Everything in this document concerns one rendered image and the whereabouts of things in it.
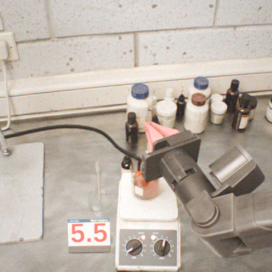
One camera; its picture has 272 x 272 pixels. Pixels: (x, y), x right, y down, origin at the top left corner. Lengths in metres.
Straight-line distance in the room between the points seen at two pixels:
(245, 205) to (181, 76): 0.66
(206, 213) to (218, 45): 0.71
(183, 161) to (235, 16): 0.60
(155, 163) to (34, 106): 0.58
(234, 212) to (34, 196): 0.54
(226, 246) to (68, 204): 0.47
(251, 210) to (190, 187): 0.12
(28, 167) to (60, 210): 0.16
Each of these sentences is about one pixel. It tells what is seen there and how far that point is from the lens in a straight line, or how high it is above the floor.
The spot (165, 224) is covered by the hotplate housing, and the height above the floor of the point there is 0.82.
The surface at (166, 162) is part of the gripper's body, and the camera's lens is 0.58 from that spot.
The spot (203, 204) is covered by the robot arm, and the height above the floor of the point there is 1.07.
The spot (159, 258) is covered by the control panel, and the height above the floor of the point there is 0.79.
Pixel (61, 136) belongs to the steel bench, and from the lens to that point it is 1.03.
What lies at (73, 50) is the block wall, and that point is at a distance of 1.03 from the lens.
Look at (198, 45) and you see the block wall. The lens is 1.09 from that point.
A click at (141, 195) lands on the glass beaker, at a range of 0.74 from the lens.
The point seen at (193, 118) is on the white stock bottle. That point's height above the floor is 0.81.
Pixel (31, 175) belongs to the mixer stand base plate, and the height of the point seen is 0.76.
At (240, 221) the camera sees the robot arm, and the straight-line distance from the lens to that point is 0.47.
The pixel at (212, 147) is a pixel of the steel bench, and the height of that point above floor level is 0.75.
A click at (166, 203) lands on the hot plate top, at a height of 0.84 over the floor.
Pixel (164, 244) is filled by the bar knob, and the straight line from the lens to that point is 0.74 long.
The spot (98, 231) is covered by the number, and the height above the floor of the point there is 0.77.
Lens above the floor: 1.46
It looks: 44 degrees down
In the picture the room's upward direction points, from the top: straight up
